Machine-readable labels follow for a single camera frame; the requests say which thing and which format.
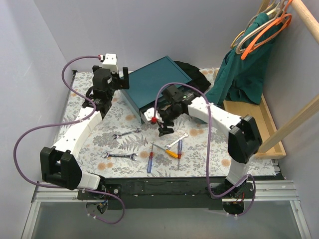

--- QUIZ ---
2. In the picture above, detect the wooden rack frame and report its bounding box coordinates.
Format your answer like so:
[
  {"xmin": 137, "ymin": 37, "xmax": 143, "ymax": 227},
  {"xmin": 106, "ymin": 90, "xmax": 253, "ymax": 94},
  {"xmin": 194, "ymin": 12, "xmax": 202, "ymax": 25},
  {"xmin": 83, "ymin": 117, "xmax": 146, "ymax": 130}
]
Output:
[{"xmin": 224, "ymin": 0, "xmax": 319, "ymax": 160}]

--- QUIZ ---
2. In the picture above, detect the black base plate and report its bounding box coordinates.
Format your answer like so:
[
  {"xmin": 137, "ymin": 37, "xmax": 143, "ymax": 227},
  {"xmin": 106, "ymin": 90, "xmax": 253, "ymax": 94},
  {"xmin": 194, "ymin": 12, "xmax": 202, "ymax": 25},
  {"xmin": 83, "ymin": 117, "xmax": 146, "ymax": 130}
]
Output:
[{"xmin": 77, "ymin": 176, "xmax": 256, "ymax": 210}]

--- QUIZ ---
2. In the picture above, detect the black knit cloth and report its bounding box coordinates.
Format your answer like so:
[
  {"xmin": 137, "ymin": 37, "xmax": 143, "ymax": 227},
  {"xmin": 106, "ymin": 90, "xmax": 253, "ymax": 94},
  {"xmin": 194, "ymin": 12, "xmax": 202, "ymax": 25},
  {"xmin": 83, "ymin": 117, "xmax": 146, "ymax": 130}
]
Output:
[{"xmin": 175, "ymin": 61, "xmax": 211, "ymax": 93}]

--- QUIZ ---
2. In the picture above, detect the green cloth garment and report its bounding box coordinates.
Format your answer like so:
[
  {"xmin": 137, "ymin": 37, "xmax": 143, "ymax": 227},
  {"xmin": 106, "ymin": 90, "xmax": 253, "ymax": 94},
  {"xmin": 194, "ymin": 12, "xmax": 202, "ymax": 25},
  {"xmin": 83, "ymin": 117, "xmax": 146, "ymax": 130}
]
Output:
[{"xmin": 206, "ymin": 12, "xmax": 285, "ymax": 105}]

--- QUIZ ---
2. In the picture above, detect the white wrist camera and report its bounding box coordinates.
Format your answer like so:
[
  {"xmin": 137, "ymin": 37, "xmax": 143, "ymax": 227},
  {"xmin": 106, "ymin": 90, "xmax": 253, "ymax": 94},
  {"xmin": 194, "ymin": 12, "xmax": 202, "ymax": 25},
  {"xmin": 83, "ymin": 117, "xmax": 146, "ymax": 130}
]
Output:
[
  {"xmin": 144, "ymin": 108, "xmax": 163, "ymax": 124},
  {"xmin": 100, "ymin": 53, "xmax": 118, "ymax": 73}
]

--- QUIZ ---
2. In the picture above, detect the large silver wrench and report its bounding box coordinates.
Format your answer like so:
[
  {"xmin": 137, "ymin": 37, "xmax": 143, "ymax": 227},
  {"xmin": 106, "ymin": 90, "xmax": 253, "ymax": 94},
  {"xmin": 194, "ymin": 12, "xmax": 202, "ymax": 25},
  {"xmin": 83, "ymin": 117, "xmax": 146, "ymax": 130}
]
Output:
[{"xmin": 102, "ymin": 152, "xmax": 139, "ymax": 161}]

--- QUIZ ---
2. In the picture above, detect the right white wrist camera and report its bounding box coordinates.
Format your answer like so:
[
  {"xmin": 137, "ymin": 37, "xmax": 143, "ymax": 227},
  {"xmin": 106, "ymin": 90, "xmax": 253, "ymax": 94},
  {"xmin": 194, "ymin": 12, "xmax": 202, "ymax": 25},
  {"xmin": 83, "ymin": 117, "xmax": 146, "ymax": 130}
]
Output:
[{"xmin": 144, "ymin": 108, "xmax": 163, "ymax": 124}]

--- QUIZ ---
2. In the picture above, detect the blue red screwdriver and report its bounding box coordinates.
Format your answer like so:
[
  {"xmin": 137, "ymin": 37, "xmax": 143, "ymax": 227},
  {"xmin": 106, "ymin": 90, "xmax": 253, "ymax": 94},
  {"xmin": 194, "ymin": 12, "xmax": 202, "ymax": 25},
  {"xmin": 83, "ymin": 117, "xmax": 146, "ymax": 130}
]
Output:
[
  {"xmin": 177, "ymin": 139, "xmax": 183, "ymax": 170},
  {"xmin": 147, "ymin": 145, "xmax": 154, "ymax": 173}
]

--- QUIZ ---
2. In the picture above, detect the medium silver wrench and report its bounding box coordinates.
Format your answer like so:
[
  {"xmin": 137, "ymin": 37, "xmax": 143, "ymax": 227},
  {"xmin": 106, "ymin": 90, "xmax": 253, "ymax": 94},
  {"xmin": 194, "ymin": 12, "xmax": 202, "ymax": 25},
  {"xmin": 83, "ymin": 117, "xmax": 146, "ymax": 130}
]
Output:
[{"xmin": 112, "ymin": 128, "xmax": 142, "ymax": 139}]

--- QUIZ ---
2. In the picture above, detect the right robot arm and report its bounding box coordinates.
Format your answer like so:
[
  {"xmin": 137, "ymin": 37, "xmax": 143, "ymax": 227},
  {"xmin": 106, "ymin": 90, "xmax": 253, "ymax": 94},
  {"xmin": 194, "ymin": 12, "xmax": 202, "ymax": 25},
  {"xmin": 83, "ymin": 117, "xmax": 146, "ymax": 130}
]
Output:
[{"xmin": 150, "ymin": 82, "xmax": 262, "ymax": 198}]

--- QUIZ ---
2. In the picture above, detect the beige clothes hanger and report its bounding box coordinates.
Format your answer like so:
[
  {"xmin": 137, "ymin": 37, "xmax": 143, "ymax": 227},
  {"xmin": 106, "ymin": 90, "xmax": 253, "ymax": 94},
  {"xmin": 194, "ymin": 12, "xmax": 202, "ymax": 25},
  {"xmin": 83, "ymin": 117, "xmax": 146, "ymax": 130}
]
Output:
[{"xmin": 231, "ymin": 0, "xmax": 292, "ymax": 55}]

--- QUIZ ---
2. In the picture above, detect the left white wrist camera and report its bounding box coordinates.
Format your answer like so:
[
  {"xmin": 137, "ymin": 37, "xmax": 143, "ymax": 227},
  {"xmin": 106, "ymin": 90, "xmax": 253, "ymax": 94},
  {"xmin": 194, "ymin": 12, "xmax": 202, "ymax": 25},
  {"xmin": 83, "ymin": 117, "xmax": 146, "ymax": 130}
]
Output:
[{"xmin": 100, "ymin": 53, "xmax": 118, "ymax": 73}]

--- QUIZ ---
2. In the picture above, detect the small silver wrench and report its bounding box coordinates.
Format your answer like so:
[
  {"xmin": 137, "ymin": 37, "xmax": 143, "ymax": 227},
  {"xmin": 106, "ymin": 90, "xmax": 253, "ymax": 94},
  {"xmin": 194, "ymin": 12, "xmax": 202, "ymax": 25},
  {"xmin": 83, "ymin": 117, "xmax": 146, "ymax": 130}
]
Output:
[{"xmin": 165, "ymin": 132, "xmax": 189, "ymax": 149}]

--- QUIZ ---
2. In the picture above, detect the yellow handle screwdriver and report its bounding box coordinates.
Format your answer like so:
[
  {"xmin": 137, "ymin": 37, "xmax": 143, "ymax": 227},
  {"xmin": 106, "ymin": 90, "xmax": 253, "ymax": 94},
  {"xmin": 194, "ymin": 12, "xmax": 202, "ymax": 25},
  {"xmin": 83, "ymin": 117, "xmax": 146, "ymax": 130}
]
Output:
[{"xmin": 152, "ymin": 142, "xmax": 178, "ymax": 159}]

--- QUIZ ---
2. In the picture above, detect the floral table mat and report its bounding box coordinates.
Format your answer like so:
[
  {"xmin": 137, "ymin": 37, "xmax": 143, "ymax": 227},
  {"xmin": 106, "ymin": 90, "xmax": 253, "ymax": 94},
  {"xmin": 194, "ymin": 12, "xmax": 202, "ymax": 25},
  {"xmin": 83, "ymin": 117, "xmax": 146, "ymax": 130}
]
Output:
[{"xmin": 47, "ymin": 68, "xmax": 276, "ymax": 179}]

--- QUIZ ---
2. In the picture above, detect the teal drawer cabinet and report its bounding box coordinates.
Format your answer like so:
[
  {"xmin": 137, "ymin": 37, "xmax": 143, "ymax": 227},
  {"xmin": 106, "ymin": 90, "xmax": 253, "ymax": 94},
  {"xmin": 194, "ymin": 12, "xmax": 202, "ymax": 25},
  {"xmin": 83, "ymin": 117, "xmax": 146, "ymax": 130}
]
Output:
[{"xmin": 121, "ymin": 56, "xmax": 191, "ymax": 124}]

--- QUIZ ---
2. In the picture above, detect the purple cable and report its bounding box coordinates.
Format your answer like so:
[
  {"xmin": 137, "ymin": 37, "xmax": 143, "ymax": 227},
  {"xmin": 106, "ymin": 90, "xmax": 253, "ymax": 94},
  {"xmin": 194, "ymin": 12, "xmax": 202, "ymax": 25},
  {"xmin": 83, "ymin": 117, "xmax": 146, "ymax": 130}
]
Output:
[
  {"xmin": 153, "ymin": 83, "xmax": 256, "ymax": 217},
  {"xmin": 13, "ymin": 54, "xmax": 125, "ymax": 225}
]

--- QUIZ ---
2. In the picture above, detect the aluminium rail frame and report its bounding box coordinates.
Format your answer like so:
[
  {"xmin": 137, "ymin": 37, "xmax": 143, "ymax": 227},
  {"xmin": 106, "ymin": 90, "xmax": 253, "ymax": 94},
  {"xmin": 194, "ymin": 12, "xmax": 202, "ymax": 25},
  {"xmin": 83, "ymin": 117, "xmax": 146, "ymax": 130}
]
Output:
[{"xmin": 22, "ymin": 178, "xmax": 311, "ymax": 239}]

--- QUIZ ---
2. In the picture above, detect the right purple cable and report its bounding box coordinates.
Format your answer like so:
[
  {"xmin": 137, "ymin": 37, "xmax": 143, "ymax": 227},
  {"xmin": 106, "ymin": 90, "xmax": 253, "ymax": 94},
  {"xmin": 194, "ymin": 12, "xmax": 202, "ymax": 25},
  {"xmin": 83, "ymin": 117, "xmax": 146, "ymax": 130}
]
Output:
[{"xmin": 153, "ymin": 83, "xmax": 256, "ymax": 217}]

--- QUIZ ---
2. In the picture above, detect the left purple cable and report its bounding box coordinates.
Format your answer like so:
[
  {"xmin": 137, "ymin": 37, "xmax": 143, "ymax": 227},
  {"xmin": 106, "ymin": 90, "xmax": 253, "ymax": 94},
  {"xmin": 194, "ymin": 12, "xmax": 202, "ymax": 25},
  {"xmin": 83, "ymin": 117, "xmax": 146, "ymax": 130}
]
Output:
[{"xmin": 13, "ymin": 54, "xmax": 125, "ymax": 225}]

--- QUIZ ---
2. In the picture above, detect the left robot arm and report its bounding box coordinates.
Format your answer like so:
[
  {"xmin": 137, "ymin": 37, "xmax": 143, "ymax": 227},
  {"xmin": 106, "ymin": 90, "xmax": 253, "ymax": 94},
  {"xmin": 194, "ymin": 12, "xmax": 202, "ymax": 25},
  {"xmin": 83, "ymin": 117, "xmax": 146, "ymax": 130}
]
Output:
[{"xmin": 40, "ymin": 66, "xmax": 129, "ymax": 199}]

